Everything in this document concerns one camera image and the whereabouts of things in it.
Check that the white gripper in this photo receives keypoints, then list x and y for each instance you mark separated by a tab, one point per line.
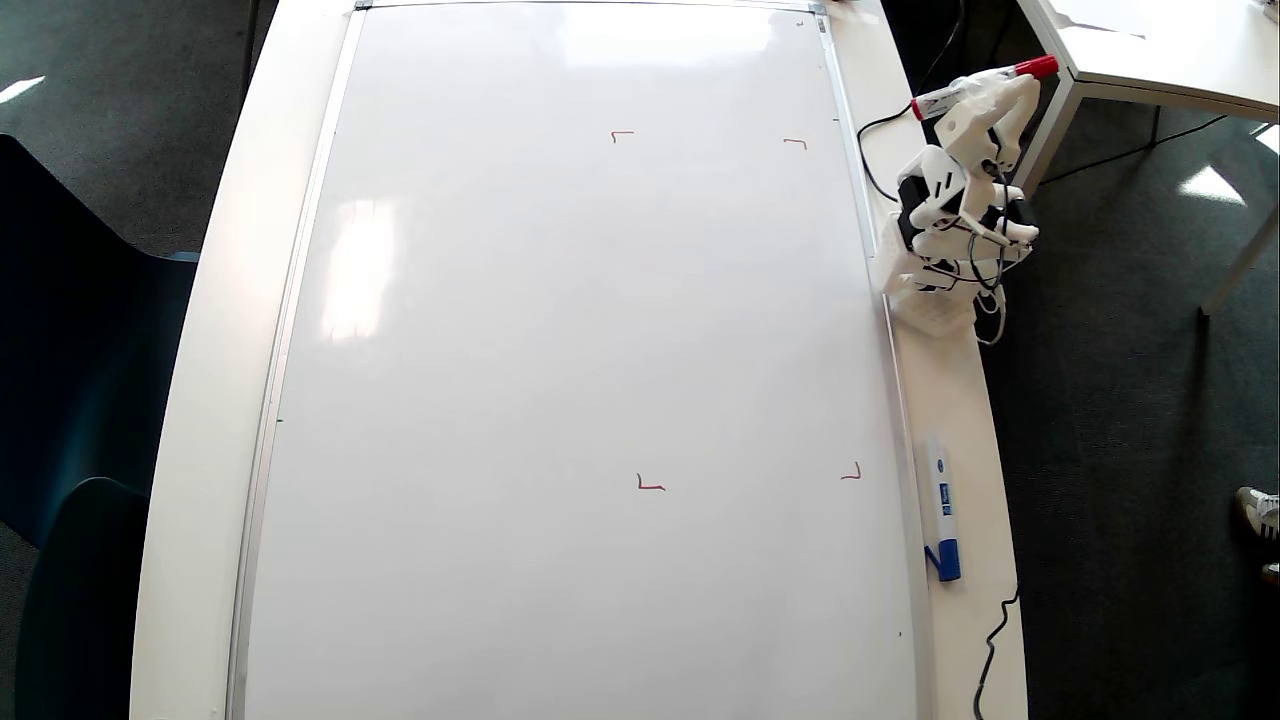
968	124

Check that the red whiteboard marker pen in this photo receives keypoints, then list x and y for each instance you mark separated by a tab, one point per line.
940	100

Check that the white five-joint robot arm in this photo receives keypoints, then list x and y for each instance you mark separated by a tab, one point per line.
940	182

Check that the blue and white whiteboard marker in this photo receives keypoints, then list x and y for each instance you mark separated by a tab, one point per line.
942	500

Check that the red marker cap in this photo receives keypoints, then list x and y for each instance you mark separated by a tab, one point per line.
1037	67

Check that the white side table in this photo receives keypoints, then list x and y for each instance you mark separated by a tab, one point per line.
1150	50

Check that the dark blue chair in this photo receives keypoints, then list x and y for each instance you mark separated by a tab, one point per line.
60	350

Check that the white perforated robot base mount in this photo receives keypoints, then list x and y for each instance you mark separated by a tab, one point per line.
935	312

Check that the white whiteboard with aluminium frame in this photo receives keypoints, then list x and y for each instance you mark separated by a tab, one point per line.
560	350

